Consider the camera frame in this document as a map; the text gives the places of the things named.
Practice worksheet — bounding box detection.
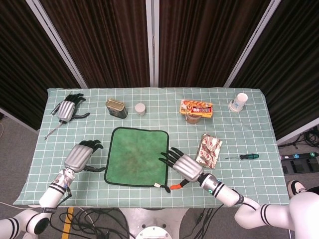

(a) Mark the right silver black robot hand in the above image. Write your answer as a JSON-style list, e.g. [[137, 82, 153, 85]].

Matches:
[[158, 146, 204, 191]]

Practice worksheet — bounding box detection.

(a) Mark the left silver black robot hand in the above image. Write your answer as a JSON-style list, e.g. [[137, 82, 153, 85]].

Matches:
[[64, 139, 107, 174]]

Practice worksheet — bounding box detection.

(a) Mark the green cloth with black trim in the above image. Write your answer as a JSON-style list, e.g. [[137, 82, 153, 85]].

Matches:
[[104, 126, 171, 193]]

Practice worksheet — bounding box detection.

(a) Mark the gold red foil snack bag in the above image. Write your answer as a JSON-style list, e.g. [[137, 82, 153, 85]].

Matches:
[[194, 133, 223, 169]]

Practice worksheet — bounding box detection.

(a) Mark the thin metal rod tool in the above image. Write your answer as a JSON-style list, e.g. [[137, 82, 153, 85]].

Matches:
[[44, 120, 63, 140]]

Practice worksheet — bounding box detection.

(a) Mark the clear jar of rubber bands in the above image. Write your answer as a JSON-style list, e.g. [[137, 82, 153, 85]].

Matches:
[[185, 114, 204, 124]]

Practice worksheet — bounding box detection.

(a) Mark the detached silver black robot hand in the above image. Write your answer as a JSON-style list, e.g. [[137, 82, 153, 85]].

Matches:
[[56, 93, 90, 122]]

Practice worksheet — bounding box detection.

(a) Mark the orange yellow food box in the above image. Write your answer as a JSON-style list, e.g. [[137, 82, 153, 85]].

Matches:
[[179, 99, 214, 118]]

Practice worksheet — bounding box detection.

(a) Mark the green white checked tablecloth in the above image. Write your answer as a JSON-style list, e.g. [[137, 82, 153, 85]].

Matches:
[[12, 86, 291, 209]]

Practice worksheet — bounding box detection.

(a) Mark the rectangular metal food tin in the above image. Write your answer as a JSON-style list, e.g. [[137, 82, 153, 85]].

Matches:
[[105, 98, 128, 118]]

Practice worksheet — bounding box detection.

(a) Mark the yellow floor tape strip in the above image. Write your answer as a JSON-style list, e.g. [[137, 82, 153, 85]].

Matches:
[[61, 207, 75, 239]]

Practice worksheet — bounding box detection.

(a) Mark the small white lidded jar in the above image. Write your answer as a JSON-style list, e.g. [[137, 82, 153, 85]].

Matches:
[[135, 103, 147, 117]]

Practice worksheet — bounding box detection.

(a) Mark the white paper cup blue flower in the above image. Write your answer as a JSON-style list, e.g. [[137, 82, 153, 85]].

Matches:
[[229, 93, 248, 113]]

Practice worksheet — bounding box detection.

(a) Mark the white black sneaker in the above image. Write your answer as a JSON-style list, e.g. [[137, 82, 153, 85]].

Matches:
[[288, 180, 309, 197]]

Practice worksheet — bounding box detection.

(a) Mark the black power strip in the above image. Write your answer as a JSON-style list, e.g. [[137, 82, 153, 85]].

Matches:
[[280, 152, 319, 161]]

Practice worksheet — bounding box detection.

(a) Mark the black floor box device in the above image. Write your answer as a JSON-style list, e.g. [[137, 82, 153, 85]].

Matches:
[[281, 159, 319, 175]]

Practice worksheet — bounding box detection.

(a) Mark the dark curtain partition panel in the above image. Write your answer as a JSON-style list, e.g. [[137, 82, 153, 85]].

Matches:
[[26, 0, 159, 88], [147, 0, 282, 88], [0, 0, 82, 131], [224, 0, 319, 146]]

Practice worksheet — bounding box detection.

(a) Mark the black floor cable with plug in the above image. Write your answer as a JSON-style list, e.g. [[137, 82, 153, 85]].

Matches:
[[194, 208, 215, 237]]

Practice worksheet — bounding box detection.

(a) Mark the green black handled screwdriver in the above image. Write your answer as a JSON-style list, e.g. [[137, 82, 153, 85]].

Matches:
[[225, 153, 260, 160]]

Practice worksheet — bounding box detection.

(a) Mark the black floor cable bundle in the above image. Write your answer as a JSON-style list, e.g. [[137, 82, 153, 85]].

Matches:
[[49, 208, 130, 239]]

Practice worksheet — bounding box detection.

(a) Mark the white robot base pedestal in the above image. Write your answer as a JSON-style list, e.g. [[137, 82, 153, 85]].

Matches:
[[119, 208, 190, 239]]

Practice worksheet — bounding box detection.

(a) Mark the black tangled cable pile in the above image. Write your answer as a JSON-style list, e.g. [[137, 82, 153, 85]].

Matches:
[[279, 129, 319, 150]]

